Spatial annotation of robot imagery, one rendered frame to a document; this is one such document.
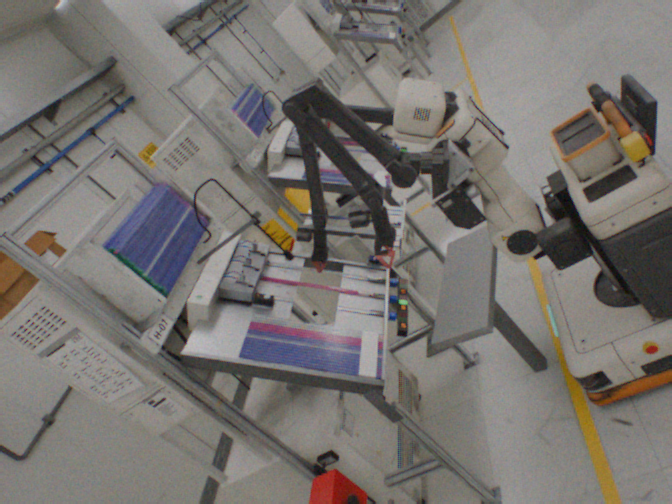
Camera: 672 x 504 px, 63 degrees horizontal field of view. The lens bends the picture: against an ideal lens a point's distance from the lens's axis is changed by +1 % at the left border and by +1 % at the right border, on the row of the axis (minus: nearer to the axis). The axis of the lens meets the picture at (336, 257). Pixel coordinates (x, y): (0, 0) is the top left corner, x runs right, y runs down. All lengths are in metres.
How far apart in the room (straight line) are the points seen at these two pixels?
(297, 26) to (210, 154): 3.55
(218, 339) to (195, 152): 1.44
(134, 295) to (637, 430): 1.82
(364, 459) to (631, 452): 0.94
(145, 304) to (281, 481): 0.95
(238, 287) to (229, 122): 1.28
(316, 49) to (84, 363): 5.01
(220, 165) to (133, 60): 2.29
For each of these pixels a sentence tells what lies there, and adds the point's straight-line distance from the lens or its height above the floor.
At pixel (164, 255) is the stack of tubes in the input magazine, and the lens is 2.12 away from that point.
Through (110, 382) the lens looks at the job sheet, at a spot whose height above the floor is 1.31.
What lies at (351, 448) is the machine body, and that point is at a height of 0.52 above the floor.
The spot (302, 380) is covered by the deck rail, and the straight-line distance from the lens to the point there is 1.93.
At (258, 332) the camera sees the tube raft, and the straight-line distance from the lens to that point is 2.03.
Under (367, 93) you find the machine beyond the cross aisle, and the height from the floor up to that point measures 0.46.
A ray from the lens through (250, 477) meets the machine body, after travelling 2.45.
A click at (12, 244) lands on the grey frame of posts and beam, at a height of 1.86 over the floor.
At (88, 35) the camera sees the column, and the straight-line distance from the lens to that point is 5.41.
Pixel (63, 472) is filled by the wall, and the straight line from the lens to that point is 3.38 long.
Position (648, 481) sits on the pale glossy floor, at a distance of 2.18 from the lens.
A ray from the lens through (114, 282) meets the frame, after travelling 2.00.
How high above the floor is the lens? 1.82
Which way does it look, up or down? 22 degrees down
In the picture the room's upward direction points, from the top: 45 degrees counter-clockwise
